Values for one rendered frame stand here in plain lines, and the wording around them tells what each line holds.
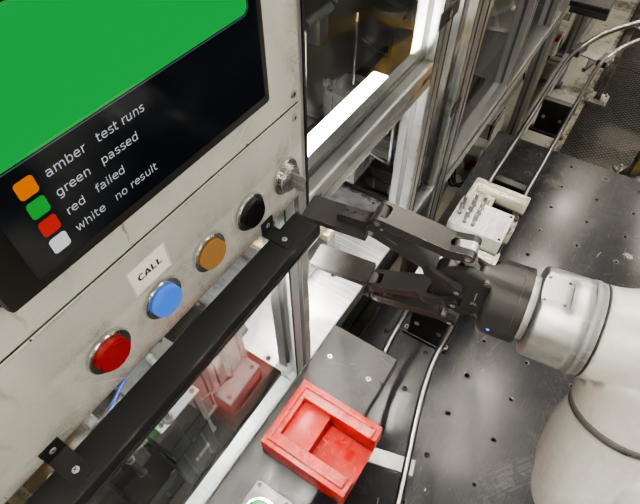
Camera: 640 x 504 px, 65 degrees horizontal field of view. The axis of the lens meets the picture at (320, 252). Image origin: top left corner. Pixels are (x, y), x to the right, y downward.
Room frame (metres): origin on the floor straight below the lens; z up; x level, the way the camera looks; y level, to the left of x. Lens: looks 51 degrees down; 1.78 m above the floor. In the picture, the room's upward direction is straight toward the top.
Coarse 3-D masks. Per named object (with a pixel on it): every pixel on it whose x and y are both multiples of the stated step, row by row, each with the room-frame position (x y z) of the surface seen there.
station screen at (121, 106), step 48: (0, 0) 0.21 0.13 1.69; (192, 48) 0.29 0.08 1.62; (240, 48) 0.32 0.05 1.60; (144, 96) 0.25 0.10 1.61; (192, 96) 0.28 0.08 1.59; (240, 96) 0.32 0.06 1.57; (48, 144) 0.20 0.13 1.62; (96, 144) 0.22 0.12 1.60; (144, 144) 0.24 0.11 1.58; (192, 144) 0.27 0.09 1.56; (0, 192) 0.17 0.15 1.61; (48, 192) 0.19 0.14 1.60; (96, 192) 0.21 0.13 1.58; (144, 192) 0.23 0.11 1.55; (48, 240) 0.18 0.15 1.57
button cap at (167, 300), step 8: (168, 288) 0.24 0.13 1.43; (176, 288) 0.24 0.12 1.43; (160, 296) 0.23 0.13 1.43; (168, 296) 0.23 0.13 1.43; (176, 296) 0.24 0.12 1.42; (152, 304) 0.23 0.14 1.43; (160, 304) 0.23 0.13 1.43; (168, 304) 0.23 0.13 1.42; (176, 304) 0.24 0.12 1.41; (160, 312) 0.22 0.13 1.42; (168, 312) 0.23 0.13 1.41
